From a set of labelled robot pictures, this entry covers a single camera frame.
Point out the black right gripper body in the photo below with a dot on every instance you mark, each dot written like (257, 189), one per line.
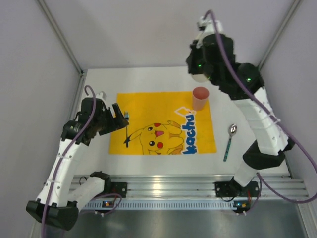
(192, 63)

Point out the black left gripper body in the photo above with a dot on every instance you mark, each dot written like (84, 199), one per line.
(112, 121)

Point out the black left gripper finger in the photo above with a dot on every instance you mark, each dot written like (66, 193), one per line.
(117, 111)
(120, 122)

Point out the blue metal fork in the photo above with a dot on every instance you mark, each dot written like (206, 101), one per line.
(126, 116)

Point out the pink plastic cup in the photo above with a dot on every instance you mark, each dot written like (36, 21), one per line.
(200, 97)

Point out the yellow Pikachu placemat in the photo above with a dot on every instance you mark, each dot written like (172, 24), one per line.
(163, 123)

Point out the spoon with teal handle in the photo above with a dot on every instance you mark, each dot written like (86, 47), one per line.
(231, 132)

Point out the cream round plate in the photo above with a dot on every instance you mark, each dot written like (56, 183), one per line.
(200, 78)

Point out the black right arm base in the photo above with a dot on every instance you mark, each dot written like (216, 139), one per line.
(231, 189)

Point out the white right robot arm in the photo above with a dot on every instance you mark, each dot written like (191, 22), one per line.
(244, 85)

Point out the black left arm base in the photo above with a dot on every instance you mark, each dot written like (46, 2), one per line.
(116, 187)

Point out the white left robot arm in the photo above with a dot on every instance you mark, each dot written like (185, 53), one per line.
(56, 205)

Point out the aluminium mounting rail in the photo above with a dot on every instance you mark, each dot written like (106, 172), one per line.
(165, 187)

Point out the perforated metal cable tray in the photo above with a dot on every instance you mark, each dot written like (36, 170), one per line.
(166, 205)

